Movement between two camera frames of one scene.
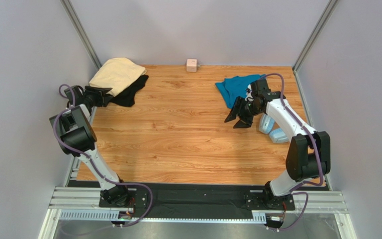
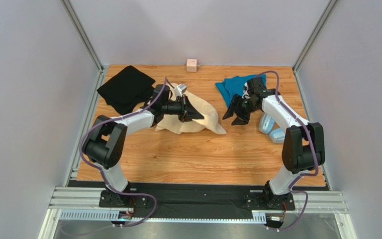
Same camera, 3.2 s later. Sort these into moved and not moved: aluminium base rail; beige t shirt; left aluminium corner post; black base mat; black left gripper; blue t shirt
Moved: beige t shirt; black left gripper
Not moved: blue t shirt; black base mat; left aluminium corner post; aluminium base rail
